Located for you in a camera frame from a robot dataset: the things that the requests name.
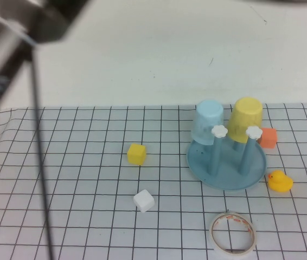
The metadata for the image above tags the black left camera cable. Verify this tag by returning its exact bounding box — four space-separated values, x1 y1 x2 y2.
30 43 55 260

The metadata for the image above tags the blue cup stand with pegs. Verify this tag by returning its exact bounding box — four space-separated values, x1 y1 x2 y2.
187 125 267 191

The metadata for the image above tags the yellow rubber duck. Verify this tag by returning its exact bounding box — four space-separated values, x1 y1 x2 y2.
267 170 295 193

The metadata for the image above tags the yellow cube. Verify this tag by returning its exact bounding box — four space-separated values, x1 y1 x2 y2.
127 144 146 166

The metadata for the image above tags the orange cube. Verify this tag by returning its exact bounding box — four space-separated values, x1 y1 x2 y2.
259 127 278 148

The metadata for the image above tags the light blue plastic cup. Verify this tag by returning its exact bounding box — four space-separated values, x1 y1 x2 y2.
190 100 224 146

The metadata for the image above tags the yellow plastic cup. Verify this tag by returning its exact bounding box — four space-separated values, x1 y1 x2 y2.
225 97 264 144

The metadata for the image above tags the grey checkered tablecloth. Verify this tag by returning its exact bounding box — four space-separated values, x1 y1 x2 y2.
0 102 307 260

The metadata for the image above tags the white tape roll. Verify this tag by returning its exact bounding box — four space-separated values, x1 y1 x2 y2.
209 212 258 256

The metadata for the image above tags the white cube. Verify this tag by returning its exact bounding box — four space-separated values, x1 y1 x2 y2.
133 189 155 213

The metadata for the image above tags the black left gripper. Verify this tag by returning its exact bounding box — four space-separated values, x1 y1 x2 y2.
27 0 91 44

